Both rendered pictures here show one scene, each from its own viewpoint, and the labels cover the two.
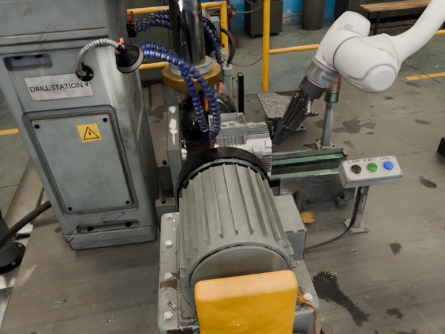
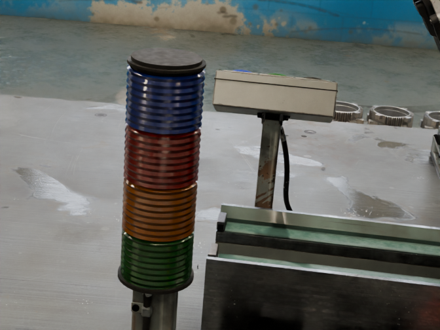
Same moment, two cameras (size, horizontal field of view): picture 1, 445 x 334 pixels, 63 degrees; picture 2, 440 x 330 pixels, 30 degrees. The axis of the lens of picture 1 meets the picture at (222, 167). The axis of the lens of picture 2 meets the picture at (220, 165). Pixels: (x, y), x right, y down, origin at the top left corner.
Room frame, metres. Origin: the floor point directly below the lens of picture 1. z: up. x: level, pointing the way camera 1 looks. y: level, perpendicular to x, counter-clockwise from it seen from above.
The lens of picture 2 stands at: (1.99, -0.34, 1.37)
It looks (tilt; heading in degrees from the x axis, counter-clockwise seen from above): 21 degrees down; 189
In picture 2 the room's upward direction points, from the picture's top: 4 degrees clockwise
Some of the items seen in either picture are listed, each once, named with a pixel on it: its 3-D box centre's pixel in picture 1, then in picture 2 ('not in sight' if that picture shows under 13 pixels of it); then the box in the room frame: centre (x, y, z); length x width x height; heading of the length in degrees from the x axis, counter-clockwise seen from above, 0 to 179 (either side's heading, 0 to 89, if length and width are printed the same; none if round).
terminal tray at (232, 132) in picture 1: (227, 129); not in sight; (1.07, -0.02, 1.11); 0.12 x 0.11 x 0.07; 93
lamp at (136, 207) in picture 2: (332, 85); (159, 201); (1.40, -0.48, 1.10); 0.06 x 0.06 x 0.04
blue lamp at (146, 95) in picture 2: not in sight; (165, 95); (1.40, -0.48, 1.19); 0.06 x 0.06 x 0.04
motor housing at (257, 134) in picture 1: (239, 152); not in sight; (1.07, -0.06, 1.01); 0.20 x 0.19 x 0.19; 93
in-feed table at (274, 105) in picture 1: (285, 113); not in sight; (1.62, -0.33, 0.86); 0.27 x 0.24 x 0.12; 4
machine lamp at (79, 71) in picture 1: (106, 61); not in sight; (0.81, 0.25, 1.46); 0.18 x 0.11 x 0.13; 94
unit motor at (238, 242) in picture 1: (253, 276); not in sight; (0.43, -0.05, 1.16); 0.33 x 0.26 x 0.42; 4
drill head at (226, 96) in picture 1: (204, 106); not in sight; (1.39, 0.06, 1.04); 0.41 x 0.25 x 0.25; 4
